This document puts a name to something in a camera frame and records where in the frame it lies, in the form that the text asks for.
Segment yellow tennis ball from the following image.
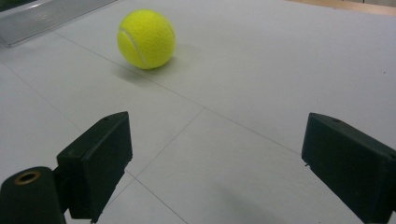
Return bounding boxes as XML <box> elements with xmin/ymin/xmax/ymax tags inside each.
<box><xmin>117</xmin><ymin>8</ymin><xmax>177</xmax><ymax>70</ymax></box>

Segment clear plastic tray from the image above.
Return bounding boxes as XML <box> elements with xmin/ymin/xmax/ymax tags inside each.
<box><xmin>0</xmin><ymin>0</ymin><xmax>118</xmax><ymax>49</ymax></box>

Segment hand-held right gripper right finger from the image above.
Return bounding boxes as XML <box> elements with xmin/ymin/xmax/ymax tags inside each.
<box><xmin>301</xmin><ymin>112</ymin><xmax>396</xmax><ymax>224</ymax></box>

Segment white board sheet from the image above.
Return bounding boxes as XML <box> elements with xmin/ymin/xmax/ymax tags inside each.
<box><xmin>0</xmin><ymin>0</ymin><xmax>396</xmax><ymax>224</ymax></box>

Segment wooden table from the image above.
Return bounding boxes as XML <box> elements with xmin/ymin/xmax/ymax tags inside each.
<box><xmin>284</xmin><ymin>0</ymin><xmax>396</xmax><ymax>18</ymax></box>

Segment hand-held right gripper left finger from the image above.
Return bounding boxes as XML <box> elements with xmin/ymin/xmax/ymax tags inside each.
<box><xmin>56</xmin><ymin>111</ymin><xmax>134</xmax><ymax>224</ymax></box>

